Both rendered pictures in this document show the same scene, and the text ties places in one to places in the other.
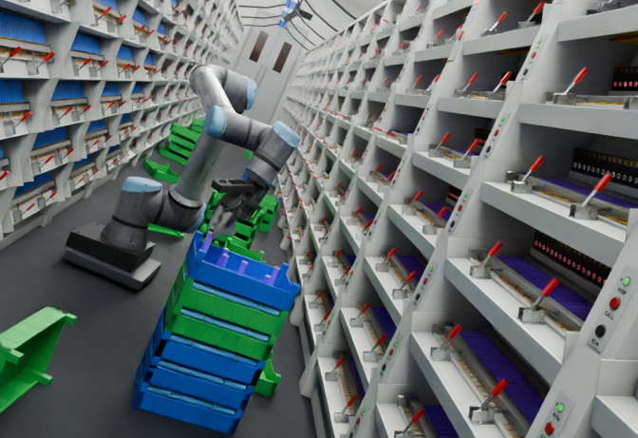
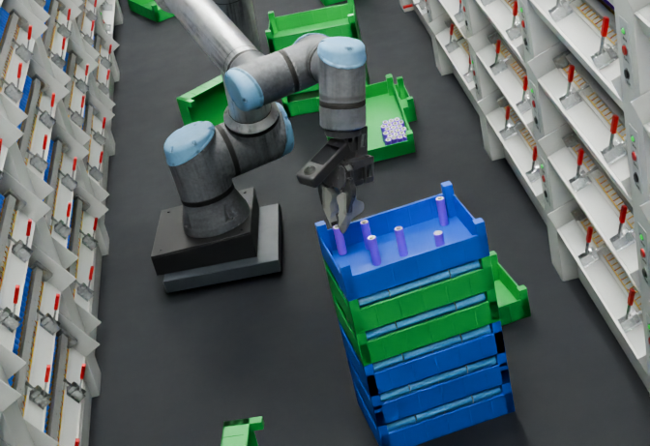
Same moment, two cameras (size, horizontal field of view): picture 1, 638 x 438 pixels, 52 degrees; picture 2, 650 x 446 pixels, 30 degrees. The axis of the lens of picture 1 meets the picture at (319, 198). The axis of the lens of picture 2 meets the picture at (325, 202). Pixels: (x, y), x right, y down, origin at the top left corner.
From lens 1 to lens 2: 0.80 m
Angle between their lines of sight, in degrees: 22
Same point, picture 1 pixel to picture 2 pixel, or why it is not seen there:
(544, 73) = not seen: outside the picture
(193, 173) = not seen: hidden behind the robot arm
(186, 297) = (362, 321)
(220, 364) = (450, 356)
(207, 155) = not seen: hidden behind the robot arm
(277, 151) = (347, 86)
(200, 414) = (463, 415)
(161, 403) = (413, 432)
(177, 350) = (391, 375)
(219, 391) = (468, 381)
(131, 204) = (195, 177)
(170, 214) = (249, 153)
